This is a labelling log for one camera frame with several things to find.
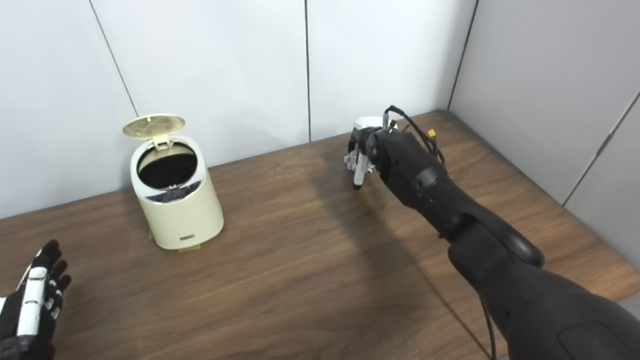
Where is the white paper ball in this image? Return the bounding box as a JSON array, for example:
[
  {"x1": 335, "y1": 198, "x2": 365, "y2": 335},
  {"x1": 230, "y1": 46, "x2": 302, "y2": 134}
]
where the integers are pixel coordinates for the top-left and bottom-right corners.
[{"x1": 343, "y1": 150, "x2": 375, "y2": 176}]

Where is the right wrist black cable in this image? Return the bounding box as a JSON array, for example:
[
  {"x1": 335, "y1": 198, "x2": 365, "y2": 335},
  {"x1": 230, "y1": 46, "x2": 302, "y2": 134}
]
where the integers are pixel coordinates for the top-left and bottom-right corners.
[{"x1": 382, "y1": 105, "x2": 446, "y2": 166}]

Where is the round cream bin lid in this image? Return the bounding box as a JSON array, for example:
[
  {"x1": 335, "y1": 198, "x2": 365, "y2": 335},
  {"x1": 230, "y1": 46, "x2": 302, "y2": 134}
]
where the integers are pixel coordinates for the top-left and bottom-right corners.
[{"x1": 122, "y1": 114, "x2": 186, "y2": 151}]

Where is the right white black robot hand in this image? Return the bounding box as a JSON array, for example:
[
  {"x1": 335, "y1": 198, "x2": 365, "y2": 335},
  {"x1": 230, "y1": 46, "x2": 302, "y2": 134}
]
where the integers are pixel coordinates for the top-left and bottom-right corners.
[{"x1": 348, "y1": 116, "x2": 398, "y2": 191}]

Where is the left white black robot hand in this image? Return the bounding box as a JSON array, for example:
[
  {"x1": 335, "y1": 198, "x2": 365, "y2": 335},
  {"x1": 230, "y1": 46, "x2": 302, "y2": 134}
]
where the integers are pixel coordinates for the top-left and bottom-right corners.
[{"x1": 0, "y1": 239, "x2": 72, "y2": 346}]

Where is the yellow tape under bin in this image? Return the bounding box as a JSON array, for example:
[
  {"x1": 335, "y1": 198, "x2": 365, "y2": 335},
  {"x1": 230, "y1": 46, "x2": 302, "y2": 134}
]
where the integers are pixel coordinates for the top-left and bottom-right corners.
[{"x1": 148, "y1": 230, "x2": 202, "y2": 252}]

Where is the cream-colored desktop trash bin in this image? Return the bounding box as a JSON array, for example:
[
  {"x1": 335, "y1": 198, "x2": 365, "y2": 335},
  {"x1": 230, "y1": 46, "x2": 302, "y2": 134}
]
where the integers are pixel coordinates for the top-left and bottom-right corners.
[{"x1": 130, "y1": 135, "x2": 225, "y2": 250}]

